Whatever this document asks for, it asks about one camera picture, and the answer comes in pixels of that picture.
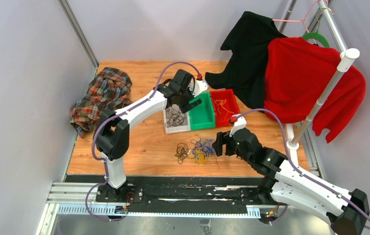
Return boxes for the red sweater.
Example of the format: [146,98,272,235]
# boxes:
[264,37,366,143]

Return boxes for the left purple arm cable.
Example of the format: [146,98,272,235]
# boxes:
[84,61,201,223]

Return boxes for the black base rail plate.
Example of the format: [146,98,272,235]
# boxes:
[95,176,284,214]

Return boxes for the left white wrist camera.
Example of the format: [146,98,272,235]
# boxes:
[189,80,209,97]

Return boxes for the pink clothes hanger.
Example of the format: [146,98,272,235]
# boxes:
[273,0,335,34]

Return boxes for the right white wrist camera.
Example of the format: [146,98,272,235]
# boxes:
[229,115,247,136]

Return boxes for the white clothes rack pole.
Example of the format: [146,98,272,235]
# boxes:
[285,0,360,151]

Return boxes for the black shirt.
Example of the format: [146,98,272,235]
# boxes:
[205,11,285,109]

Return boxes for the yellow cable tangle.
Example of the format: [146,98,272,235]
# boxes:
[188,149,210,165]

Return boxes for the green clothes hanger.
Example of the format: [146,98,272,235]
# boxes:
[302,32,331,48]

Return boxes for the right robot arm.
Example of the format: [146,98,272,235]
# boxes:
[213,128,370,235]

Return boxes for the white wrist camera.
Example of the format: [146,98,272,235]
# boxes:
[229,115,247,136]
[189,80,209,97]

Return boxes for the green plastic bin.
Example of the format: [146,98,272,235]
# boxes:
[189,92,216,131]

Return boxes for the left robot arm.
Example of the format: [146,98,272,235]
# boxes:
[92,70,208,202]

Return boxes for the plaid flannel shirt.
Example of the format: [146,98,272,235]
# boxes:
[70,67,132,138]

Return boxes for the red plastic bin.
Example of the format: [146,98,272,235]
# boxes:
[209,89,240,127]

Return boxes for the blue cable tangle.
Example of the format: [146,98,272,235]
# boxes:
[189,138,216,156]

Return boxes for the white plastic bin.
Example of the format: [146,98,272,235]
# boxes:
[163,104,191,134]

